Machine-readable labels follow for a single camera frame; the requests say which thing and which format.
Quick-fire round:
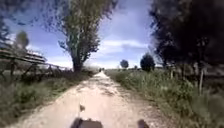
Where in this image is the small round tree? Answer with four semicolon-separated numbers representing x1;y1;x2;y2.
119;59;130;70

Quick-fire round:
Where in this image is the pale dirt path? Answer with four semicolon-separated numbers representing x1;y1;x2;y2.
6;70;178;128

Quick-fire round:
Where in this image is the dark round tree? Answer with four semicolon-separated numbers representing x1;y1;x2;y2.
139;53;156;72

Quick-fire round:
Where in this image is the tall leafy tree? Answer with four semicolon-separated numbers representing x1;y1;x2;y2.
49;0;118;73

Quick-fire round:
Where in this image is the grass verge with bushes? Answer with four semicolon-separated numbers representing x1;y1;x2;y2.
104;68;224;128

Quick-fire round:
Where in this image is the robot's own part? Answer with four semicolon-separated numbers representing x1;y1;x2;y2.
70;117;85;128
137;119;150;128

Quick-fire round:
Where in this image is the group of dark trees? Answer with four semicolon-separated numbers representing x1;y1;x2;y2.
149;0;224;73

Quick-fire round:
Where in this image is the tiered building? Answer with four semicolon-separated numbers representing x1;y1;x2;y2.
0;42;47;65

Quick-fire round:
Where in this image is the row of fence posts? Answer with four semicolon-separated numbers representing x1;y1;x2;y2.
168;64;206;96

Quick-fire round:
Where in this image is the grass verge with weeds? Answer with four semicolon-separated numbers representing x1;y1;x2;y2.
0;68;99;128

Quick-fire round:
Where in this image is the wooden rail fence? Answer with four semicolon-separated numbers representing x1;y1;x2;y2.
0;53;73;81

